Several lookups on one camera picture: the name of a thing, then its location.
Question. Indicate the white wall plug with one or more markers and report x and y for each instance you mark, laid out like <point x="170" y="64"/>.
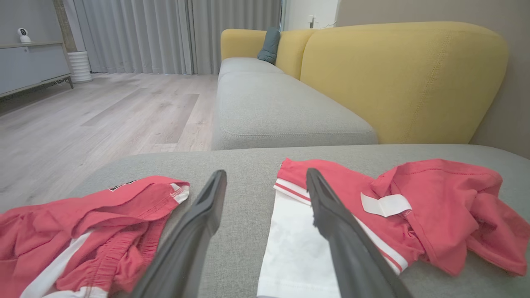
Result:
<point x="311" y="21"/>

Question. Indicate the red shorts with elastic waistband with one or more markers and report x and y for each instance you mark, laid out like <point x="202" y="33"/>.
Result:
<point x="83" y="215"/>

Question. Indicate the grey tv cabinet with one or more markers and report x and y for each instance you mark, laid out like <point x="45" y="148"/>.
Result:
<point x="29" y="66"/>

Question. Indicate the white security camera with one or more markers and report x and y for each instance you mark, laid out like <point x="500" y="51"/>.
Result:
<point x="24" y="35"/>

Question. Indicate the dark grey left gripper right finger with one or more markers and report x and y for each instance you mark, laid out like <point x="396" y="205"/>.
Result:
<point x="352" y="256"/>

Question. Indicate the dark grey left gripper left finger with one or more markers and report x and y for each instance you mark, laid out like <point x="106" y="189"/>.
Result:
<point x="186" y="248"/>

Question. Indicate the grey curtain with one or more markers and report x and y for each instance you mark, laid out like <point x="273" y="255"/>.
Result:
<point x="165" y="33"/>

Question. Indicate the white ribbed planter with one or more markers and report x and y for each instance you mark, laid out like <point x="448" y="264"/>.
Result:
<point x="79" y="66"/>

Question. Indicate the teal cushion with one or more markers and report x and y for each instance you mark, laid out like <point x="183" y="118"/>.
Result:
<point x="270" y="45"/>

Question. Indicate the red garment with white tag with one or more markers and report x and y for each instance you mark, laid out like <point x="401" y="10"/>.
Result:
<point x="447" y="207"/>

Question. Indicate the potted indoor tree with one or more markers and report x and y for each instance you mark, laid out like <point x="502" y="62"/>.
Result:
<point x="64" y="25"/>

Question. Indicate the yellow and grey sofa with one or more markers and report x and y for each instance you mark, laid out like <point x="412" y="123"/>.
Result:
<point x="269" y="107"/>

